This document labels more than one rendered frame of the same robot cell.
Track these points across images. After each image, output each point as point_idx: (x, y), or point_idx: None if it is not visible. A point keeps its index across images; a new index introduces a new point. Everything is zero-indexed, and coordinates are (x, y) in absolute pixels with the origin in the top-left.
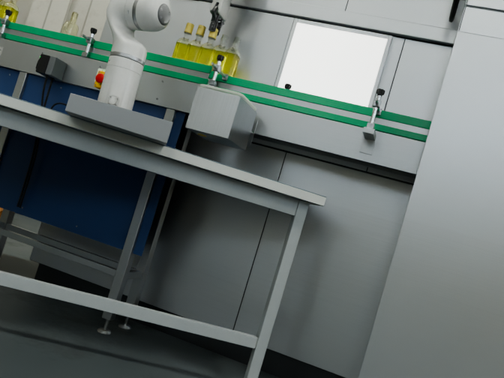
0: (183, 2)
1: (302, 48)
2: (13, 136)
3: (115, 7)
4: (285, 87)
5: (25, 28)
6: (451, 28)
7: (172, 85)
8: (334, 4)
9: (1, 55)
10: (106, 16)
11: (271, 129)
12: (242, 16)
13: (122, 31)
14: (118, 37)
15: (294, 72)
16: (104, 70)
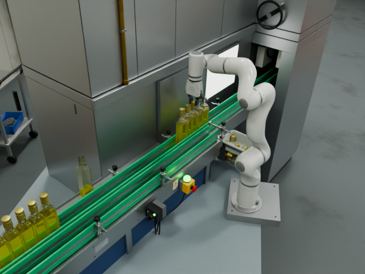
0: (145, 87)
1: (211, 72)
2: None
3: (255, 169)
4: (218, 101)
5: (112, 212)
6: (252, 22)
7: (208, 154)
8: (216, 37)
9: (108, 242)
10: (249, 175)
11: (230, 128)
12: (184, 75)
13: (254, 173)
14: (258, 178)
15: (209, 86)
16: (176, 180)
